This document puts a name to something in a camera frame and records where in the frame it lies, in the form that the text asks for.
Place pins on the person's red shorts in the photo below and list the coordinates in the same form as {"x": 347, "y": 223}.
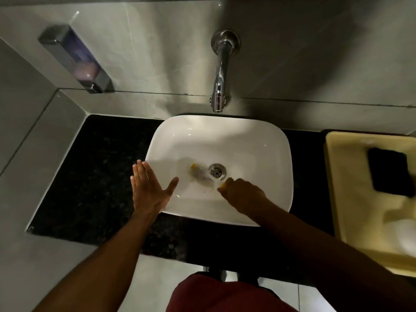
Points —
{"x": 227, "y": 295}

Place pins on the white round object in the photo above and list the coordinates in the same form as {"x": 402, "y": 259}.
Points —
{"x": 404, "y": 233}

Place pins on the person's left thumb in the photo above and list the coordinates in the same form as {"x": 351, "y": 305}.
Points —
{"x": 171, "y": 188}

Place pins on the person's right forearm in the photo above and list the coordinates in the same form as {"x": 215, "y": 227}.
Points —
{"x": 325, "y": 256}

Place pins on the person's left forearm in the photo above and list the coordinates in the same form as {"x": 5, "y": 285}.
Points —
{"x": 107, "y": 266}

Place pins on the black rectangular pad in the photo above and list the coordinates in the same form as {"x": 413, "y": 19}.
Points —
{"x": 390, "y": 172}

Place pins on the person's left hand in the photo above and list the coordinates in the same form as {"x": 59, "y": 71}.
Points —
{"x": 149, "y": 194}

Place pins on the person's right fingers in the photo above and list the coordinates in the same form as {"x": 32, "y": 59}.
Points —
{"x": 229, "y": 188}

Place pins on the person's left little finger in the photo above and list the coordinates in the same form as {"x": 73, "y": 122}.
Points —
{"x": 132, "y": 186}

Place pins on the person's dark shoe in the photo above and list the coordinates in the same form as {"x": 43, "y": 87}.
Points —
{"x": 248, "y": 278}
{"x": 215, "y": 273}

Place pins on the chrome wall faucet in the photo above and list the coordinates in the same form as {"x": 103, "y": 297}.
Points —
{"x": 221, "y": 68}

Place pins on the person's left middle finger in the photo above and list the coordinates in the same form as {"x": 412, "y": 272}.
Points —
{"x": 141, "y": 173}

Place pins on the person's right hand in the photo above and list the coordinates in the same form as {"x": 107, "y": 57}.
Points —
{"x": 245, "y": 196}

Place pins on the white ceramic sink basin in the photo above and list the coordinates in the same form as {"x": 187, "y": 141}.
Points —
{"x": 234, "y": 142}

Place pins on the chrome wall soap dispenser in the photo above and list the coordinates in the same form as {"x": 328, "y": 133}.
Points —
{"x": 76, "y": 58}

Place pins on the chrome sink drain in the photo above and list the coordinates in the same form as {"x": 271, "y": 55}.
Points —
{"x": 216, "y": 171}

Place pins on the beige plastic tray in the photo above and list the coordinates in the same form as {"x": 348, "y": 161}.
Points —
{"x": 354, "y": 198}

